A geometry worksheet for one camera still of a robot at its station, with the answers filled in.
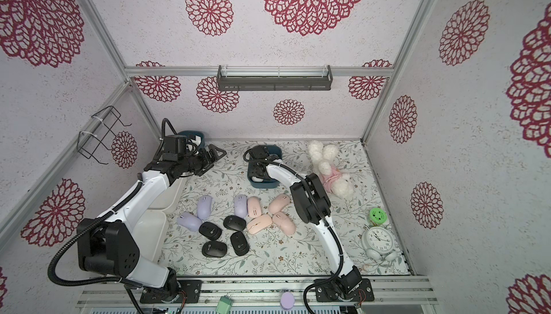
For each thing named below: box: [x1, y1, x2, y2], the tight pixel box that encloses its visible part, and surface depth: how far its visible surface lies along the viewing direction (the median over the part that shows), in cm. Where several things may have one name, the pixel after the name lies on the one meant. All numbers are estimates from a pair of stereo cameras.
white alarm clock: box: [360, 224, 398, 262], surface depth 83 cm
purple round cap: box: [279, 291, 295, 311], surface depth 66 cm
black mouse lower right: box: [230, 230, 251, 256], surface depth 85 cm
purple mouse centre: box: [233, 193, 249, 219], surface depth 94 cm
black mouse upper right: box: [223, 215, 247, 232], surface depth 89 cm
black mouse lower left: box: [201, 240, 228, 258], surface depth 83 cm
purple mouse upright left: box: [197, 194, 214, 221], surface depth 96 cm
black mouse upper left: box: [198, 221, 222, 241], surface depth 88 cm
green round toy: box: [369, 207, 389, 225], surface depth 89 cm
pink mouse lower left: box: [246, 213, 273, 236], surface depth 90 cm
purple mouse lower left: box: [176, 211, 204, 232], surface depth 91 cm
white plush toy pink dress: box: [308, 140, 355, 198], surface depth 96 cm
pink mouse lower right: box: [272, 211, 297, 236], surface depth 89 cm
